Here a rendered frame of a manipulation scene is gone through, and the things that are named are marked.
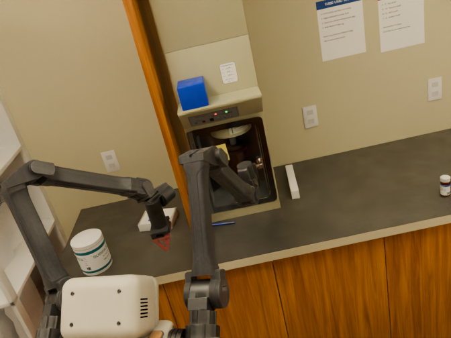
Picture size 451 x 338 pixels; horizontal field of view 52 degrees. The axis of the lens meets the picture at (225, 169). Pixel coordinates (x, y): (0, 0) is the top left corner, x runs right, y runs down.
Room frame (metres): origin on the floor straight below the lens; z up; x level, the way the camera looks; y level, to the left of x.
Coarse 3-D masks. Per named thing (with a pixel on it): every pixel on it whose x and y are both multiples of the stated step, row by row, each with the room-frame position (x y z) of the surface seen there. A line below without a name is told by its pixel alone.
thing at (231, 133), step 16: (208, 128) 1.74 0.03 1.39; (224, 128) 1.74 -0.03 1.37; (240, 128) 1.73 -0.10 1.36; (256, 128) 1.73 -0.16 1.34; (208, 144) 1.74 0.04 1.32; (240, 144) 1.73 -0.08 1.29; (256, 144) 1.73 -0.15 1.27; (240, 160) 1.73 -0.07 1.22; (272, 176) 1.73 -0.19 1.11; (224, 192) 1.74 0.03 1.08; (272, 192) 1.73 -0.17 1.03; (224, 208) 1.74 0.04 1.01; (240, 208) 1.74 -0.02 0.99
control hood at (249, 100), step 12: (216, 96) 1.74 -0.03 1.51; (228, 96) 1.70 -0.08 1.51; (240, 96) 1.67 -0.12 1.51; (252, 96) 1.63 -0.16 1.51; (180, 108) 1.70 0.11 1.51; (204, 108) 1.64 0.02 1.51; (216, 108) 1.64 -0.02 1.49; (228, 108) 1.66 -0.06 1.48; (240, 108) 1.67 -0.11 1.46; (252, 108) 1.69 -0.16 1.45; (180, 120) 1.68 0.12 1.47
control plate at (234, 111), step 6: (234, 108) 1.66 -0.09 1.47; (204, 114) 1.66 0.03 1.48; (210, 114) 1.67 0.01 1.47; (222, 114) 1.68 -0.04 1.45; (228, 114) 1.69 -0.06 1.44; (234, 114) 1.70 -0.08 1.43; (192, 120) 1.68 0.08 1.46; (198, 120) 1.69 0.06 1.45; (204, 120) 1.70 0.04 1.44; (216, 120) 1.71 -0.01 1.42; (192, 126) 1.72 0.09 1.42
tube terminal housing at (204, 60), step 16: (192, 48) 1.75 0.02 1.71; (208, 48) 1.75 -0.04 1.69; (224, 48) 1.75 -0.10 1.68; (240, 48) 1.75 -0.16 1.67; (176, 64) 1.76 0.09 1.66; (192, 64) 1.75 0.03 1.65; (208, 64) 1.75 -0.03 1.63; (240, 64) 1.75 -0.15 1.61; (176, 80) 1.76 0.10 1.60; (208, 80) 1.75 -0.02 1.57; (240, 80) 1.75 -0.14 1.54; (256, 80) 1.74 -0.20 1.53; (176, 96) 1.76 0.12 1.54; (208, 96) 1.75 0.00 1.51; (192, 128) 1.76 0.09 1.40; (256, 208) 1.75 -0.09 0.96; (272, 208) 1.75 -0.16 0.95
